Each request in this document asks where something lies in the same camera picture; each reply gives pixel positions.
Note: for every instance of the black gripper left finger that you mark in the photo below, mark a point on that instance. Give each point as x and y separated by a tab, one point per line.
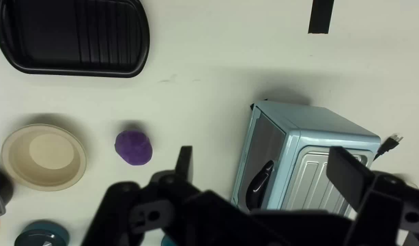
122	209

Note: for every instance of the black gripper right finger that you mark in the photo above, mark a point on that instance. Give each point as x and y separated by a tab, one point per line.
350	175

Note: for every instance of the purple plush grape toy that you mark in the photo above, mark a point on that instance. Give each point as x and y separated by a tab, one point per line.
134	146

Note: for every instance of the teal round toy lid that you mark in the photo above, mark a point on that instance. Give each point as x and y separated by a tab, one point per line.
41	232

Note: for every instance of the beige toy bowl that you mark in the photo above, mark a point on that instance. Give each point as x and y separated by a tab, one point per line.
44	156

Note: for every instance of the black tape strip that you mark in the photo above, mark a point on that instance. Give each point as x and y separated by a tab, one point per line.
320	15

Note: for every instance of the black ridged plastic tray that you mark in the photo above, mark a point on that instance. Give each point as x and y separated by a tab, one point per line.
73	34

